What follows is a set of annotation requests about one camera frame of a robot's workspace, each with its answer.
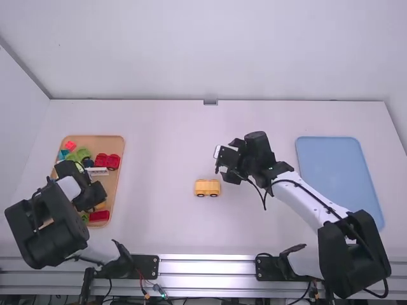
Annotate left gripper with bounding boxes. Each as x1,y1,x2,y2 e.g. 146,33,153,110
54,160,107,212

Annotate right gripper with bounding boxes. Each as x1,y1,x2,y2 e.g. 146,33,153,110
214,137,252,186

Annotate yellow toy car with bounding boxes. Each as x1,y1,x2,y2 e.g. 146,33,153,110
193,179,223,199

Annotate white toy brick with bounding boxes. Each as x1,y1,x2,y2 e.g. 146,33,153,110
84,166,109,177

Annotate tan tray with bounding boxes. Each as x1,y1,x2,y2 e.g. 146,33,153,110
50,135,125,229

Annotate red wheeled toy brick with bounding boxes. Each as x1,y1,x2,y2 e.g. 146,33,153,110
94,152,122,170

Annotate blue mat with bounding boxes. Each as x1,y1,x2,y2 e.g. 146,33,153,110
294,136,386,231

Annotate silver rails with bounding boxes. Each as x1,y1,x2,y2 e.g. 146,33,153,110
0,252,407,300

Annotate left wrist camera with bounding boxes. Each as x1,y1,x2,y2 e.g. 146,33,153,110
59,177,83,200

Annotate black cable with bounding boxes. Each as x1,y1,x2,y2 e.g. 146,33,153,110
244,176,278,212

